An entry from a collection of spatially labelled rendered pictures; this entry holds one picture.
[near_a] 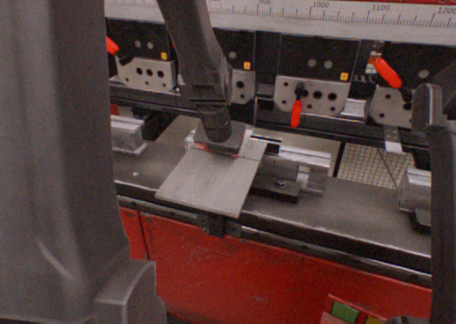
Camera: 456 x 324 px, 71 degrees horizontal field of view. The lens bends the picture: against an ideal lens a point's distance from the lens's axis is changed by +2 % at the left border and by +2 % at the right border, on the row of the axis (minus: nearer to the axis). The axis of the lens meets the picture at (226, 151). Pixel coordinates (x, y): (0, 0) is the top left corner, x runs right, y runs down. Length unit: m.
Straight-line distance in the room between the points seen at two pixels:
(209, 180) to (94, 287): 0.53
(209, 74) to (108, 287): 0.35
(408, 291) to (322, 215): 0.26
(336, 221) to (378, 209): 0.12
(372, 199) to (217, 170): 0.42
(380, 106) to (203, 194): 0.40
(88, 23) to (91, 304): 0.14
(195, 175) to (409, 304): 0.61
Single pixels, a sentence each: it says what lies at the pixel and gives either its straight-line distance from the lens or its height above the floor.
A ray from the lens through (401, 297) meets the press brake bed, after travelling 0.95.
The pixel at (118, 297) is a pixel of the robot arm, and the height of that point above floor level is 1.30.
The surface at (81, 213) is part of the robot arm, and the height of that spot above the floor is 1.33.
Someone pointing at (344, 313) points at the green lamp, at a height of 0.81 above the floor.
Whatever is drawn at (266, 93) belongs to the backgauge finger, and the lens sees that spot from 0.99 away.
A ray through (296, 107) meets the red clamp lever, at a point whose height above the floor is 1.14.
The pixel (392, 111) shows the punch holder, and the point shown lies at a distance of 0.72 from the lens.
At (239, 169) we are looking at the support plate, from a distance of 0.72.
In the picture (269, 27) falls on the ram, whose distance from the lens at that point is 0.68.
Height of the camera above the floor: 1.45
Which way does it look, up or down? 35 degrees down
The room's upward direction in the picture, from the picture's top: straight up
